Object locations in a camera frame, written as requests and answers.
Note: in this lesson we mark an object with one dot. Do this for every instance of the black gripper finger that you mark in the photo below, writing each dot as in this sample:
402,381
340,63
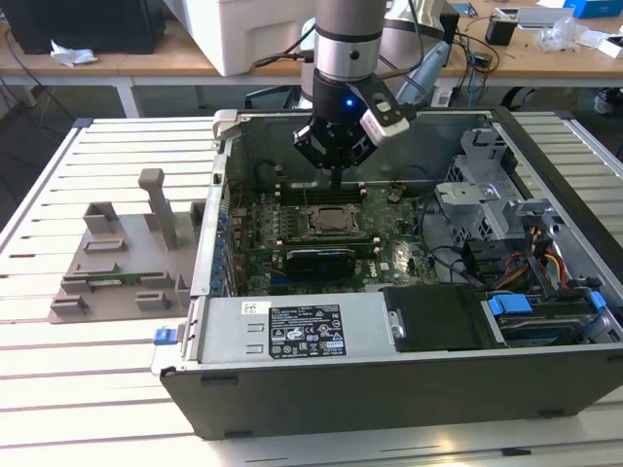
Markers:
306,141
362,151

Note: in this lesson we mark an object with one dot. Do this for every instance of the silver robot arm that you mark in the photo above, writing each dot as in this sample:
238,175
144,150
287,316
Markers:
348,34

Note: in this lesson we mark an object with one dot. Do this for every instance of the CPU socket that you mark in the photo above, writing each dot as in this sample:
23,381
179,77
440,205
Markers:
336,234

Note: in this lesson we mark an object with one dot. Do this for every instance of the black RAM slot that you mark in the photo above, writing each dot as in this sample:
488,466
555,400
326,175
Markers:
311,190
311,194
311,185
311,198

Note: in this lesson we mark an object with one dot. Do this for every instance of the silver coin battery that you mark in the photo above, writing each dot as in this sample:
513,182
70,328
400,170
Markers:
395,193

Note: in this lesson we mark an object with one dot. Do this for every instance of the grey case latch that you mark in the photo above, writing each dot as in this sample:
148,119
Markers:
226,121

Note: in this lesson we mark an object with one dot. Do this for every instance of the green RAM stick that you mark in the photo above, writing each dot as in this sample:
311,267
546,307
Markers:
331,240
124,280

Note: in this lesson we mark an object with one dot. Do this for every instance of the silver metal drive cage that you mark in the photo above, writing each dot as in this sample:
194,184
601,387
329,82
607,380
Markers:
467,194

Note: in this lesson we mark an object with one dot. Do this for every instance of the large white plastic box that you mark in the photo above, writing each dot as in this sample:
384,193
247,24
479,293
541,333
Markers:
253,34

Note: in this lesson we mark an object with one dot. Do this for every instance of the black graphics card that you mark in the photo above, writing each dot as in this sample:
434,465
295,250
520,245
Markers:
321,262

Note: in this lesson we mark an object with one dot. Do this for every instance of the green motherboard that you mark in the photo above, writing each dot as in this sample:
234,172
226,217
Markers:
399,265

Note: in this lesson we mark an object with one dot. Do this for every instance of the blue expansion slot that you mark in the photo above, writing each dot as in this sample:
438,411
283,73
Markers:
282,283

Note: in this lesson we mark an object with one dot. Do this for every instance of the small black box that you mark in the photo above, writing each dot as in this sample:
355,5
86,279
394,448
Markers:
500,33

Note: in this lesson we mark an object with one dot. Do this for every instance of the hard disk in blue carrier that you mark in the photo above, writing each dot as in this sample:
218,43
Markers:
508,304

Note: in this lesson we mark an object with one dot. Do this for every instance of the grey brown parts rack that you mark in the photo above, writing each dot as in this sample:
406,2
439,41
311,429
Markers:
131,260

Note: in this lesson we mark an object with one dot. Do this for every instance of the grey power supply box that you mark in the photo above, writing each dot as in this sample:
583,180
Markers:
229,340

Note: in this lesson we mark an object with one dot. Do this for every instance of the flat white box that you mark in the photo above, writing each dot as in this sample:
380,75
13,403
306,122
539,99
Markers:
535,14

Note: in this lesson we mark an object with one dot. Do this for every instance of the clear plastic bag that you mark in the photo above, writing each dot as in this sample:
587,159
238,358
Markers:
560,34

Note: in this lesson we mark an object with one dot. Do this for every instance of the crumpled white paper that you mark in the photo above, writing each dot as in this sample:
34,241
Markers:
73,54

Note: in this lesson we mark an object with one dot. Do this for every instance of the black computer tower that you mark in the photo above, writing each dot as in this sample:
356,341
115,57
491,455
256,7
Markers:
83,24

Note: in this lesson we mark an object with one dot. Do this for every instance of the black PC case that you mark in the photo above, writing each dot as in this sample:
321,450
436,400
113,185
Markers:
389,404

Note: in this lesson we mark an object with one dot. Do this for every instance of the small white box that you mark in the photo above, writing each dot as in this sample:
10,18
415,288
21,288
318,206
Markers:
612,47

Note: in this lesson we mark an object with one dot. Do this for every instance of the blue cardboard box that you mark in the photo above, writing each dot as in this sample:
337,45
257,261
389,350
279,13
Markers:
596,7

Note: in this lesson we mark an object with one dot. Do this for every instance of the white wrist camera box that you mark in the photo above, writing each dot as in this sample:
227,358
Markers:
384,129

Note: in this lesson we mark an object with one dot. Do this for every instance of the wooden desk white frame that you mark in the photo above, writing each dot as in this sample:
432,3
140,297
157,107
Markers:
146,61

